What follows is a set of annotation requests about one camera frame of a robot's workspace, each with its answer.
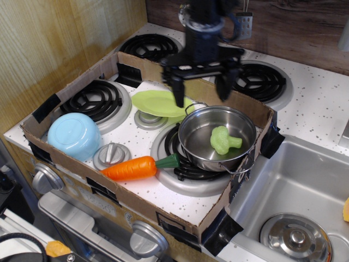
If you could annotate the front right stove burner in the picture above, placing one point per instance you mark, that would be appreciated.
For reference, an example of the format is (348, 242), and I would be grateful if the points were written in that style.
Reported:
(187, 179)

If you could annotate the silver oven knob right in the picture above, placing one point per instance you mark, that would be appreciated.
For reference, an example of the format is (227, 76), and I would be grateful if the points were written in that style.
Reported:
(146, 241)

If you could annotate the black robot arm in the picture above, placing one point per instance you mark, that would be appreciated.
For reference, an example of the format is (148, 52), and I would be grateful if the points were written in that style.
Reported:
(209, 10)

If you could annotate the silver stove knob middle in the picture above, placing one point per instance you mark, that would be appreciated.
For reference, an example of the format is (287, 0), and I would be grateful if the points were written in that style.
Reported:
(147, 121)

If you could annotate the silver stove knob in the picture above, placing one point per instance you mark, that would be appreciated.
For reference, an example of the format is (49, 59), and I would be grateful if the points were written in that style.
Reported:
(147, 121)
(110, 155)

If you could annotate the stainless steel pot lid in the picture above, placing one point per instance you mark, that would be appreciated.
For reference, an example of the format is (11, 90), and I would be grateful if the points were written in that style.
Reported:
(296, 237)

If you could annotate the back right stove burner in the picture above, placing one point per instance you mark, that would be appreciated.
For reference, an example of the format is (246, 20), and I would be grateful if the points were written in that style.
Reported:
(264, 82)

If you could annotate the green plastic plate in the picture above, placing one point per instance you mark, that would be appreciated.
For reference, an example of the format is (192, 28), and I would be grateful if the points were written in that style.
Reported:
(159, 103)

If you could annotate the orange toy carrot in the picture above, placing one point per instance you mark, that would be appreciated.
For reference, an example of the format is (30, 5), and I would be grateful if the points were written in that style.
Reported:
(140, 168)

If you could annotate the hanging metal strainer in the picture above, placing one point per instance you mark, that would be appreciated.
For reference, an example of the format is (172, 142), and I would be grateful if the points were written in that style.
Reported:
(183, 14)

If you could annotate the back left stove burner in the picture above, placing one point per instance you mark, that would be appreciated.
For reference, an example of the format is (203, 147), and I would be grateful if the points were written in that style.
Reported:
(152, 47)

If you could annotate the stainless steel pan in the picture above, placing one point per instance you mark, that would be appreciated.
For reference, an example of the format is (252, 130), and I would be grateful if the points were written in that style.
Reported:
(194, 136)

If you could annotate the green toy broccoli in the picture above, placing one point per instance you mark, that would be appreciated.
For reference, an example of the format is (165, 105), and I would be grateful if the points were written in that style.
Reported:
(221, 140)

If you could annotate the hanging metal spatula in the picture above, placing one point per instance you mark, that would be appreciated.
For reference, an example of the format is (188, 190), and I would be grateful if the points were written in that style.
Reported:
(245, 19)

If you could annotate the orange object bottom left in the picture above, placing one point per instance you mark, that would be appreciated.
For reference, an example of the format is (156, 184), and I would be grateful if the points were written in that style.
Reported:
(56, 249)

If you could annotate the front left stove burner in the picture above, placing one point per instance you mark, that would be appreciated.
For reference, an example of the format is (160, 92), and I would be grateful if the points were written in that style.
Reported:
(106, 102)

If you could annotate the orange object in sink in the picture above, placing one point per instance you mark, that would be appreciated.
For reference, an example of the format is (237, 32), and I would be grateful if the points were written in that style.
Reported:
(345, 211)

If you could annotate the silver oven knob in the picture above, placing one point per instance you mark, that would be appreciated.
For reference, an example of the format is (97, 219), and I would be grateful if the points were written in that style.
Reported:
(45, 179)
(146, 241)

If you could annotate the light blue plastic bowl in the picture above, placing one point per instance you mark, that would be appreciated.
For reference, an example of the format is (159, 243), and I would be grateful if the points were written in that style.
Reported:
(76, 135)

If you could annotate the silver stove knob front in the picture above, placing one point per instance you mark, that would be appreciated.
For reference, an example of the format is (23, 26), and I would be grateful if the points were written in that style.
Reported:
(110, 155)

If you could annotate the silver oven knob left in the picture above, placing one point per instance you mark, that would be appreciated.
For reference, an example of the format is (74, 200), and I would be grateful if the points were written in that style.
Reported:
(45, 179)

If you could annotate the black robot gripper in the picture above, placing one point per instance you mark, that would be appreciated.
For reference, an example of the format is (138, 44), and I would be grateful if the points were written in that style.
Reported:
(202, 56)

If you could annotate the stove burner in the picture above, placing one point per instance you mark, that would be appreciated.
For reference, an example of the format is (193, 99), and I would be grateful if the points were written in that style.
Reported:
(152, 47)
(106, 102)
(187, 179)
(264, 82)

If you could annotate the silver toy sink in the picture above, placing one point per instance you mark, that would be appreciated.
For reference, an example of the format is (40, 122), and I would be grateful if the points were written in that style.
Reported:
(299, 178)

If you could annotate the silver oven door handle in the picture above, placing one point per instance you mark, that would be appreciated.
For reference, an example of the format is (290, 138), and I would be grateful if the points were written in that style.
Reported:
(102, 238)

